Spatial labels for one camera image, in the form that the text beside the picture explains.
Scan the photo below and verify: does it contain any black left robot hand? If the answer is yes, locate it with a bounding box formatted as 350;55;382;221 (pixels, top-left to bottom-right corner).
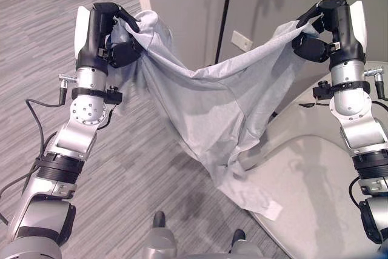
74;2;143;69

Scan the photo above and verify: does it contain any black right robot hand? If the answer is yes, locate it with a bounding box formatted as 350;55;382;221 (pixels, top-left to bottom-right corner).
291;0;369;70

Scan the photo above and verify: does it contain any light grey t-shirt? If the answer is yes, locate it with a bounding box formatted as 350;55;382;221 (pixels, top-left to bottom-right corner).
109;10;319;220

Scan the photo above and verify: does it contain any black vertical pole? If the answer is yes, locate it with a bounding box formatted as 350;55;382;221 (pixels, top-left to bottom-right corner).
214;0;236;63

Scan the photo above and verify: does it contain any silver left robot leg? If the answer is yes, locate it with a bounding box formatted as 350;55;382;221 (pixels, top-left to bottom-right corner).
141;210;178;259

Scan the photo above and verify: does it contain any silver robot leg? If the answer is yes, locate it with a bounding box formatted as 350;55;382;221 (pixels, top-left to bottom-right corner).
141;210;178;259
226;229;264;259

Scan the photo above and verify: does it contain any silver right robot leg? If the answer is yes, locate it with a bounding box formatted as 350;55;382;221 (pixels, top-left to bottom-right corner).
226;229;264;259

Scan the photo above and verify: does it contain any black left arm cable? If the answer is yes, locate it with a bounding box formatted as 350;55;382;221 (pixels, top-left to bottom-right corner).
0;98;63;226

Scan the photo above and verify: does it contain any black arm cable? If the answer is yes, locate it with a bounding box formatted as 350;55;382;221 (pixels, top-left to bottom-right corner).
0;98;63;226
348;178;363;210

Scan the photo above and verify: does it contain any white wall socket plate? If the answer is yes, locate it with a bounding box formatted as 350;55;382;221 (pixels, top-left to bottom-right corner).
230;30;253;52

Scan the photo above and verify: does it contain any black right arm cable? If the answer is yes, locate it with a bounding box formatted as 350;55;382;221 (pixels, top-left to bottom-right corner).
348;178;363;210

